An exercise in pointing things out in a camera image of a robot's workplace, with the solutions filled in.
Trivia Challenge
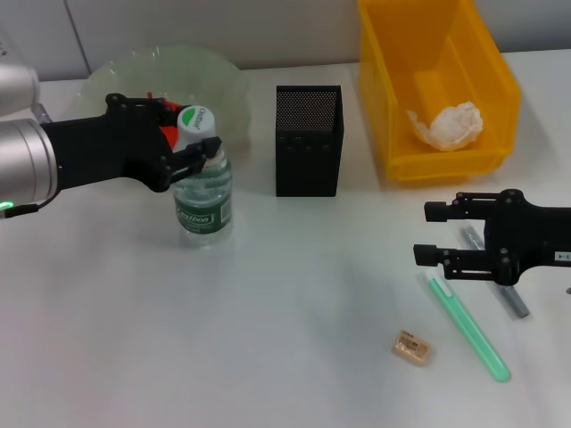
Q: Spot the green glass fruit plate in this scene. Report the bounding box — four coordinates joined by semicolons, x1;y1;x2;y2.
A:
82;44;251;152

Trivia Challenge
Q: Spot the beige eraser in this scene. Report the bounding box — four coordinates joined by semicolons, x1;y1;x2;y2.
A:
391;329;434;367

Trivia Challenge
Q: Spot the green pen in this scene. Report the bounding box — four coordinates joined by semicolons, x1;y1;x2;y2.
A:
418;272;512;383

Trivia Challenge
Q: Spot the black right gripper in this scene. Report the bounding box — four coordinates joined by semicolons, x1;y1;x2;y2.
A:
413;188;571;287

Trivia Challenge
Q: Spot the clear green-label water bottle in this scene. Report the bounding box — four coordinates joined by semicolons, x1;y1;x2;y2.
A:
172;104;234;251

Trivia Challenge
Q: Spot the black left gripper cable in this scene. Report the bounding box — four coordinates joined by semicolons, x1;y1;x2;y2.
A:
4;191;59;219

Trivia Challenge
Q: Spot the white paper ball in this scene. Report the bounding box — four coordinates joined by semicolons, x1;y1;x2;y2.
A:
405;101;486;152

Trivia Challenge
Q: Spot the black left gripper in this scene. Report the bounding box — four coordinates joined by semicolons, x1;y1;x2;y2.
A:
38;92;223;194

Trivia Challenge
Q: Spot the grey marker pen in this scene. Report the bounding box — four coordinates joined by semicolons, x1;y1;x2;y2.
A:
460;226;531;320

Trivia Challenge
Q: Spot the black mesh pen holder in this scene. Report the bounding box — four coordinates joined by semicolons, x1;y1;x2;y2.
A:
275;84;345;198

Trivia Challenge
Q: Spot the yellow plastic bin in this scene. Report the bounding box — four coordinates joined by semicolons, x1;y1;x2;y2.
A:
356;0;522;184

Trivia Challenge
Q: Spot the orange fruit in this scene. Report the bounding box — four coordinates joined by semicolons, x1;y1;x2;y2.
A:
146;91;185;149

